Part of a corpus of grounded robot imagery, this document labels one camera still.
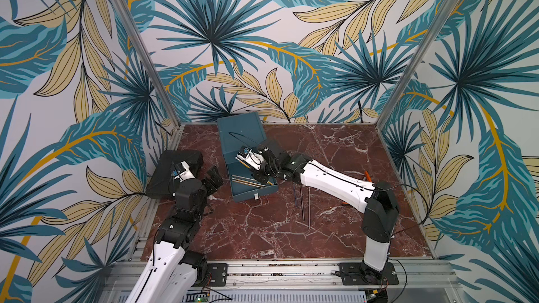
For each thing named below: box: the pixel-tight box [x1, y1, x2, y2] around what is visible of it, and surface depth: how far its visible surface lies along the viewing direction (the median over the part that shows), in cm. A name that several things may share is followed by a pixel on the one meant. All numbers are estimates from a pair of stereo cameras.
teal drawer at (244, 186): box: [225, 158, 279, 203], surface depth 85 cm
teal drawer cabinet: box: [216, 112, 267, 181], surface depth 90 cm
